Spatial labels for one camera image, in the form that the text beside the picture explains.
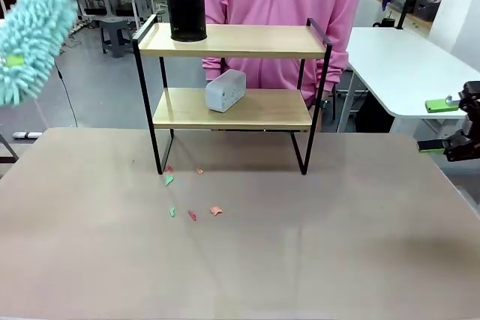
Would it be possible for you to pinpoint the teal microfiber duster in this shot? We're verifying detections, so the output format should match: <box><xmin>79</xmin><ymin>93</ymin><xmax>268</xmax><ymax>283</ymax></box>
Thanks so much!
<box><xmin>0</xmin><ymin>0</ymin><xmax>80</xmax><ymax>107</ymax></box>

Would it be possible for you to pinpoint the person's right forearm pink sleeve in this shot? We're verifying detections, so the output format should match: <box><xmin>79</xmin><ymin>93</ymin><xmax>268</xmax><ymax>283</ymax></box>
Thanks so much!
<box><xmin>202</xmin><ymin>4</ymin><xmax>230</xmax><ymax>82</ymax></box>

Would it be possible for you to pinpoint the person's left forearm pink sleeve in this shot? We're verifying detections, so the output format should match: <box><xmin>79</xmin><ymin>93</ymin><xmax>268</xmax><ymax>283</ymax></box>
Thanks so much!
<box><xmin>316</xmin><ymin>16</ymin><xmax>352</xmax><ymax>94</ymax></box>

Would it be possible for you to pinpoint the white side table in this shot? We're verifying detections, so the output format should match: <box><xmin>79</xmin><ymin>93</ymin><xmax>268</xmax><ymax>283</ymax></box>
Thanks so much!
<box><xmin>335</xmin><ymin>26</ymin><xmax>480</xmax><ymax>133</ymax></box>

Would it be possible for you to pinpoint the grey storage bin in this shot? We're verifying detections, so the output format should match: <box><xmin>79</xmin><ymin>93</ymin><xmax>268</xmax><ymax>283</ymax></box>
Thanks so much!
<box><xmin>412</xmin><ymin>0</ymin><xmax>442</xmax><ymax>23</ymax></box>

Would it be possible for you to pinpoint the grey power strip box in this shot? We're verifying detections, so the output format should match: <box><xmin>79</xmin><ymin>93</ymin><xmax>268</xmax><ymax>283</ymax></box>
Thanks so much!
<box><xmin>205</xmin><ymin>69</ymin><xmax>248</xmax><ymax>113</ymax></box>

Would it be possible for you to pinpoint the black mesh cup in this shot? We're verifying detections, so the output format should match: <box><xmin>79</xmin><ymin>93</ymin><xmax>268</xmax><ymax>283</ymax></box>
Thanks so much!
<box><xmin>165</xmin><ymin>0</ymin><xmax>208</xmax><ymax>43</ymax></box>

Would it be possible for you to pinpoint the grey plastic stool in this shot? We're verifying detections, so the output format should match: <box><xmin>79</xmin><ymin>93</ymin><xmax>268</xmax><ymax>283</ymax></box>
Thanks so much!
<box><xmin>99</xmin><ymin>16</ymin><xmax>137</xmax><ymax>58</ymax></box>

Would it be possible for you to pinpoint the black stand leg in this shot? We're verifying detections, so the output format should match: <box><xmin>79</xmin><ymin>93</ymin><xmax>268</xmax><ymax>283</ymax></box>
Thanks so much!
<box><xmin>0</xmin><ymin>133</ymin><xmax>20</xmax><ymax>166</ymax></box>

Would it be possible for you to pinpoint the wood shelf with black frame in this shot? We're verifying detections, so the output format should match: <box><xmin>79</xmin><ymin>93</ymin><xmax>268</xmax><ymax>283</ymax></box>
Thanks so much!
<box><xmin>131</xmin><ymin>13</ymin><xmax>333</xmax><ymax>177</ymax></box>

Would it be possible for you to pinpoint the black floor cable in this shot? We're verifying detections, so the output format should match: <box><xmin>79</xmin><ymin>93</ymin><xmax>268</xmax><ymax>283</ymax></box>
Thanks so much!
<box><xmin>55</xmin><ymin>63</ymin><xmax>80</xmax><ymax>128</ymax></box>

